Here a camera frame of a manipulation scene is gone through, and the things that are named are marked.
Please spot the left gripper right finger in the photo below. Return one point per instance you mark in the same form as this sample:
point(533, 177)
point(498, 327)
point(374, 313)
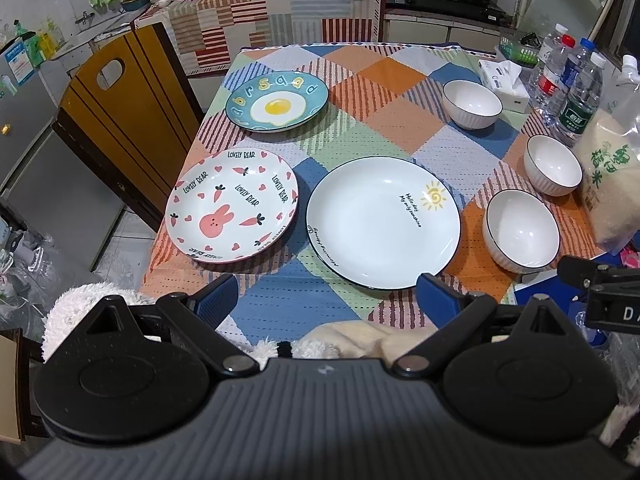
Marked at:
point(459, 319)

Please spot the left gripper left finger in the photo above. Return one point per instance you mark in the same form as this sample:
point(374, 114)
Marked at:
point(195, 318)

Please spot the white ribbed bowl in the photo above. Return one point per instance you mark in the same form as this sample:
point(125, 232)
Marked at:
point(520, 233)
point(551, 167)
point(469, 105)

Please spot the pink bunny carrot plate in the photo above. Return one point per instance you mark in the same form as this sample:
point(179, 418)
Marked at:
point(228, 207)

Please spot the white sun plate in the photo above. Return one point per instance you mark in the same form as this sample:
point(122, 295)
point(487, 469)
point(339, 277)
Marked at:
point(381, 222)

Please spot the blue fried egg plate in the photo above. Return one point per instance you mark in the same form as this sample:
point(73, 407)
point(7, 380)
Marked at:
point(277, 102)

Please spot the white fluffy cloth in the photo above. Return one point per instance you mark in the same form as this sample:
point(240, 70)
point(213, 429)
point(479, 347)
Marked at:
point(338, 340)

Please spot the bag of rice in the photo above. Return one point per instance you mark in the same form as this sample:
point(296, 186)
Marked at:
point(608, 152)

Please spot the patchwork tablecloth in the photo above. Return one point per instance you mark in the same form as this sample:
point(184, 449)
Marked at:
point(385, 100)

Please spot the green label water bottle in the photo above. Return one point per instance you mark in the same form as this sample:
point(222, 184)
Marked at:
point(581, 102)

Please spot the grey cabinet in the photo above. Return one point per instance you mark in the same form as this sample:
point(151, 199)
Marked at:
point(43, 182)

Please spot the wooden chair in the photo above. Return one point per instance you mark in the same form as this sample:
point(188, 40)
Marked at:
point(130, 114)

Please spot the blue label water bottle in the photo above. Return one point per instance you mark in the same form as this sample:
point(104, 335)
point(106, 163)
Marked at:
point(576, 61)

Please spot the red label water bottle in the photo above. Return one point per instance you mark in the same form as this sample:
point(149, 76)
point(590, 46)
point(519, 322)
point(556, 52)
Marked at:
point(549, 79)

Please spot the white tissue pack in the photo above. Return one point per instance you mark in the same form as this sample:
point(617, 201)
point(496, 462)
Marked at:
point(503, 79)

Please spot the green plastic basket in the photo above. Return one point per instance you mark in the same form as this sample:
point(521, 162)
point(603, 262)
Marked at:
point(523, 51)

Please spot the striped counter cloth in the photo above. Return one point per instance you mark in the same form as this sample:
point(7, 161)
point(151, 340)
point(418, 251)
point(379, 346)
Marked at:
point(208, 34)

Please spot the black gas stove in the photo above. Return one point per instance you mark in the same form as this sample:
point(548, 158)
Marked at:
point(478, 10)

